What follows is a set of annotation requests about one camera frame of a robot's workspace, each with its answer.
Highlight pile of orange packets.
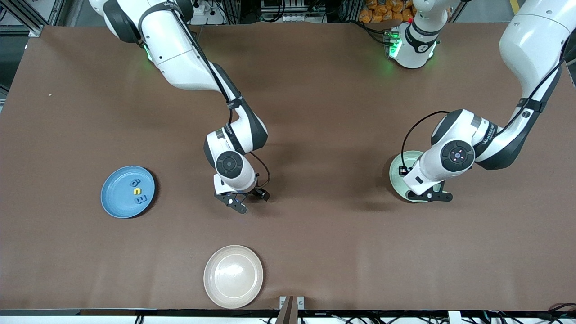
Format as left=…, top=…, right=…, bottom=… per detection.
left=359, top=0, right=414, bottom=24

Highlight dark equipment cabinet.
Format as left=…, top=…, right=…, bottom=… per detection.
left=260, top=0, right=331, bottom=23

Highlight white power strip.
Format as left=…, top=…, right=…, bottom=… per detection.
left=193, top=0, right=225, bottom=25

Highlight green round plate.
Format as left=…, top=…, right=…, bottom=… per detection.
left=389, top=150, right=444, bottom=203

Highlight blue round plate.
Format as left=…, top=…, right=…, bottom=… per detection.
left=100, top=166, right=156, bottom=219

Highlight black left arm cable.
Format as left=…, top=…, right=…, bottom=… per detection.
left=401, top=36, right=576, bottom=169

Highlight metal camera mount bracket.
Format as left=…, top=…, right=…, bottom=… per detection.
left=275, top=296, right=305, bottom=324

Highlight aluminium frame post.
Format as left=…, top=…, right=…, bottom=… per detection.
left=0, top=0, right=68, bottom=37

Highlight beige round plate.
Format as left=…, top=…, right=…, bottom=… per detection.
left=203, top=245, right=264, bottom=309

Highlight black table edge rail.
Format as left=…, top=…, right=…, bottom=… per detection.
left=0, top=308, right=576, bottom=324

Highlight brown table cover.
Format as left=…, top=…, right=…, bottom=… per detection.
left=0, top=22, right=576, bottom=311

